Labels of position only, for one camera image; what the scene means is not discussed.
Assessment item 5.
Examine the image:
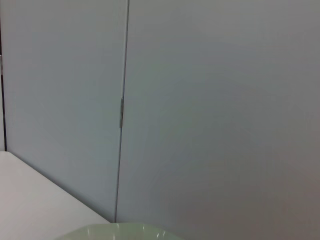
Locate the green glass fruit plate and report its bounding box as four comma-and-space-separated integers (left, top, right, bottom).
53, 222, 187, 240

